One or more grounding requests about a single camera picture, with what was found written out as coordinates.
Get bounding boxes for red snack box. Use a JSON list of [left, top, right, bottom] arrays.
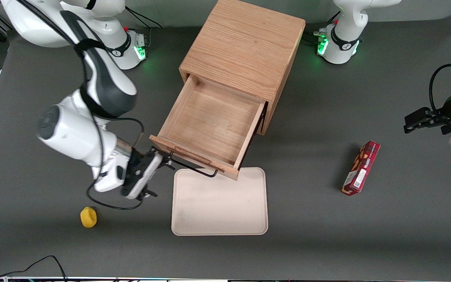
[[341, 140, 381, 196]]

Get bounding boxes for black base cables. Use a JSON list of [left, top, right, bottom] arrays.
[[124, 6, 164, 51], [303, 11, 342, 46]]

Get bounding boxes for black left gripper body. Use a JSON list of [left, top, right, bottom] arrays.
[[425, 88, 451, 136]]

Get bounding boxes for beige rectangular tray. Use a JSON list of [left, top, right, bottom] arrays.
[[171, 167, 269, 236]]

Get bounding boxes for black metal drawer handle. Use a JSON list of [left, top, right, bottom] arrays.
[[168, 151, 219, 178]]

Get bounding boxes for black cable at table edge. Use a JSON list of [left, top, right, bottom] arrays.
[[0, 255, 68, 282]]

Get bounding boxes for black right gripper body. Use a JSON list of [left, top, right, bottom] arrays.
[[124, 148, 159, 199]]

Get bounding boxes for black left base cables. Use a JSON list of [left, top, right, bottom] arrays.
[[303, 11, 342, 46]]

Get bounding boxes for wooden drawer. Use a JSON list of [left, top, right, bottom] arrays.
[[149, 74, 267, 181]]

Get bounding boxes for black right base cables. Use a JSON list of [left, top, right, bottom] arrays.
[[124, 6, 164, 51]]

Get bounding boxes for yellow sponge toy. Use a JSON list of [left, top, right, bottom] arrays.
[[80, 206, 97, 228]]

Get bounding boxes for wooden drawer cabinet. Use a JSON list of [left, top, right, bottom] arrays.
[[179, 0, 306, 136]]

